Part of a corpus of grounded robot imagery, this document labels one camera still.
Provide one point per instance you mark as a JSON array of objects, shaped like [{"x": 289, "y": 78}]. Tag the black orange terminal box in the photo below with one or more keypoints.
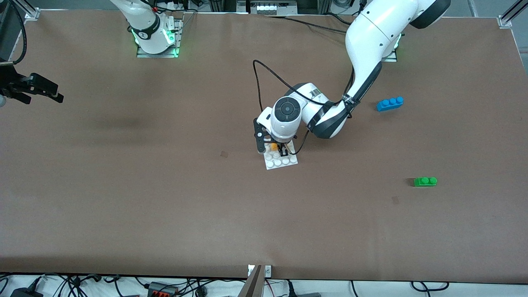
[{"x": 163, "y": 291}]

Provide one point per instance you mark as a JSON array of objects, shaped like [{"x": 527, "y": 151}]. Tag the green toy brick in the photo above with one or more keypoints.
[{"x": 425, "y": 182}]

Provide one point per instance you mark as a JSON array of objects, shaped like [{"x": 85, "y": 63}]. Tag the metal corner bracket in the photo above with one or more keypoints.
[
  {"x": 504, "y": 22},
  {"x": 33, "y": 14}
]

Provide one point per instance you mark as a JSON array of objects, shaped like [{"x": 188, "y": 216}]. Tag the grey metal post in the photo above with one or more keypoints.
[{"x": 252, "y": 288}]

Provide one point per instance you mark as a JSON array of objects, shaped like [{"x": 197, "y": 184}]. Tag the white power strip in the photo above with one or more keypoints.
[{"x": 177, "y": 5}]

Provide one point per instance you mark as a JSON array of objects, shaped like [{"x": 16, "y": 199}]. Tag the grey socket strip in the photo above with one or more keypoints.
[{"x": 270, "y": 7}]

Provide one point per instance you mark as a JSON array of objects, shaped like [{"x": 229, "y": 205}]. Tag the blue toy brick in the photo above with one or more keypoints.
[{"x": 390, "y": 104}]

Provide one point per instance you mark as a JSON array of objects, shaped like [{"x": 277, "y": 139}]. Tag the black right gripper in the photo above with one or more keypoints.
[{"x": 11, "y": 85}]

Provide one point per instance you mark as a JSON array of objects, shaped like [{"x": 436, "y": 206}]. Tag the black power adapter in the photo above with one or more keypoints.
[{"x": 24, "y": 293}]

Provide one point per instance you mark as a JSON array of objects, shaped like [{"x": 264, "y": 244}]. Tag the white studded base plate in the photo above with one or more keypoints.
[{"x": 284, "y": 163}]

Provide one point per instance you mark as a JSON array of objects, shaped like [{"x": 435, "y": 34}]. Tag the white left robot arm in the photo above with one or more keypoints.
[{"x": 371, "y": 33}]

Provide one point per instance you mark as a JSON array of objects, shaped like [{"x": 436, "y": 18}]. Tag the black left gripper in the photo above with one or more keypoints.
[{"x": 284, "y": 150}]

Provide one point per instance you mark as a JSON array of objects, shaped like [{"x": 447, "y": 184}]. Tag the small white bracket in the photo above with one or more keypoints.
[
  {"x": 268, "y": 271},
  {"x": 250, "y": 271}
]

